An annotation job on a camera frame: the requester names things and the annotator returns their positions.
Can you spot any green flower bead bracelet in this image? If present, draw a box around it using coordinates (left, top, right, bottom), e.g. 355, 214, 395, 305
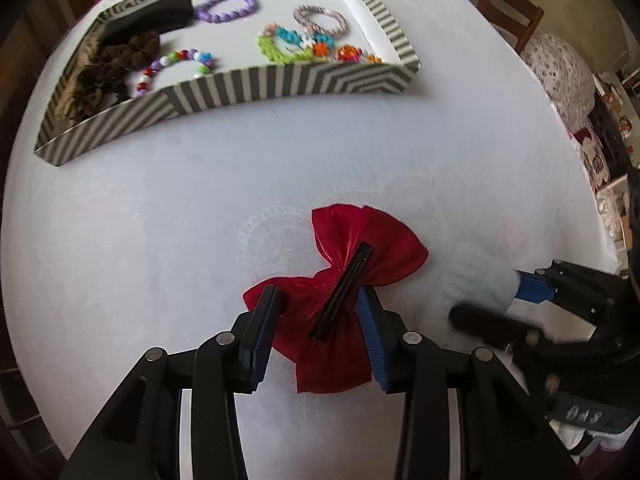
257, 22, 337, 65

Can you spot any multicolour beaded bracelet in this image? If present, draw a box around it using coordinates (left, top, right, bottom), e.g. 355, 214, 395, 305
134, 48, 218, 98

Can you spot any beige bow hair clip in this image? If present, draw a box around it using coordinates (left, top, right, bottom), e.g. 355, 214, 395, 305
62, 35, 116, 118

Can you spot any orange flower bead bracelet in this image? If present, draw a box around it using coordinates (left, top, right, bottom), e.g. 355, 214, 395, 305
310, 42, 383, 66

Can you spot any striped cardboard tray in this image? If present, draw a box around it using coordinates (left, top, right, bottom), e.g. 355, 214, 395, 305
34, 0, 422, 167

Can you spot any floral cushion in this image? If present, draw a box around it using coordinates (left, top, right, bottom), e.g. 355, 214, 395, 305
520, 32, 596, 133

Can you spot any black cloth headband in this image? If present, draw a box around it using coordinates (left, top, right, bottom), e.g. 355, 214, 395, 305
102, 0, 195, 43

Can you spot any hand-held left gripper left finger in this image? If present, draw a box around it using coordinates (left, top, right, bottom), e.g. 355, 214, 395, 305
60, 285, 286, 480

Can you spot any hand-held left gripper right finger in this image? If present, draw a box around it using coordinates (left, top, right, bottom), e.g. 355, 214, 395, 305
356, 287, 583, 480

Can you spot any red bow hair clip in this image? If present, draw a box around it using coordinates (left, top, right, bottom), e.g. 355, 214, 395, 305
242, 204, 430, 395

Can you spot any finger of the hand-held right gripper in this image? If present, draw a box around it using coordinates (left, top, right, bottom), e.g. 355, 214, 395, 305
514, 267, 557, 306
448, 302, 532, 350

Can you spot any wooden chair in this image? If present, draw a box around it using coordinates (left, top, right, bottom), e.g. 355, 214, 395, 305
477, 0, 545, 51

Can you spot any pink striped bracelet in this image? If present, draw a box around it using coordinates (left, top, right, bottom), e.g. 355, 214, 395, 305
292, 4, 348, 37

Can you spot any brown scrunchie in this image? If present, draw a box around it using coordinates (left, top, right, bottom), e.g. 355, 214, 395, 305
97, 30, 162, 68

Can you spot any red patterned cloth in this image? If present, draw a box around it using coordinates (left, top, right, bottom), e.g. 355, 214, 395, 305
572, 127, 615, 193

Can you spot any purple beaded bracelet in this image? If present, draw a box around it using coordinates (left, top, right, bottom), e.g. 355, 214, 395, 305
194, 0, 260, 25

